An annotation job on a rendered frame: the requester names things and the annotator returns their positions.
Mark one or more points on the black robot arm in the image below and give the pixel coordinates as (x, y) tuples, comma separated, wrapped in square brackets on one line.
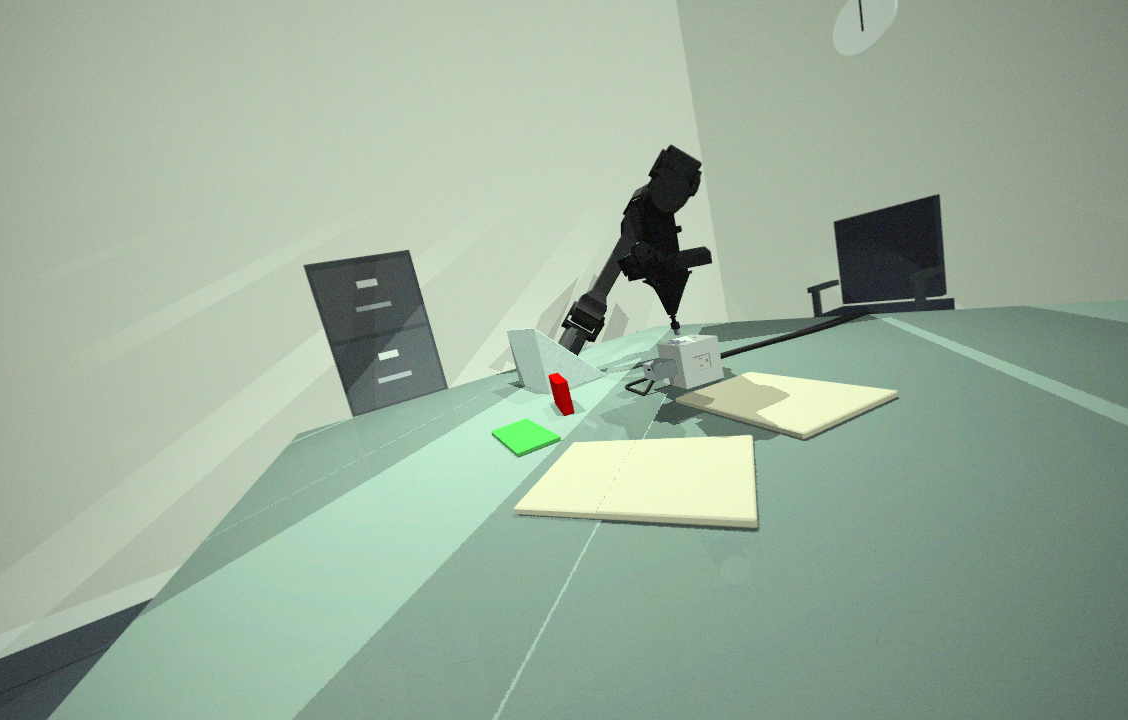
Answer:
[(674, 179)]

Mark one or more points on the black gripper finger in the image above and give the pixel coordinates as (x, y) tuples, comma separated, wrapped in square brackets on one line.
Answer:
[(659, 290), (673, 286)]

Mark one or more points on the red rectangular block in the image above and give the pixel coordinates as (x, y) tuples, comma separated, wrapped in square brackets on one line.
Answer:
[(561, 394)]

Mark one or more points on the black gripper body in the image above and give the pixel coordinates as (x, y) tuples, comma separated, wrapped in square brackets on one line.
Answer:
[(676, 261)]

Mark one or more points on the beige flat board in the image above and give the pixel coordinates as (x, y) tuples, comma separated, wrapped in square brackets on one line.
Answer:
[(698, 481)]

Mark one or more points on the green flat square plate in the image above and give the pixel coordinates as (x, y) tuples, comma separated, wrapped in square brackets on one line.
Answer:
[(524, 437)]

